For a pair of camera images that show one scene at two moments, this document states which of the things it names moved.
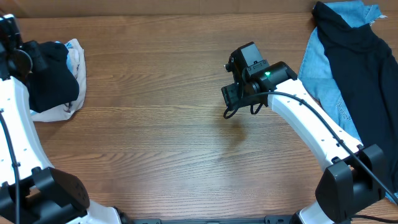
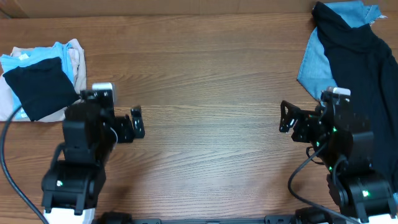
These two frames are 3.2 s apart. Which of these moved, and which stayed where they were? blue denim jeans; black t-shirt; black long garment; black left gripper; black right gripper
Moved: black t-shirt; black right gripper; black left gripper
Stayed: black long garment; blue denim jeans
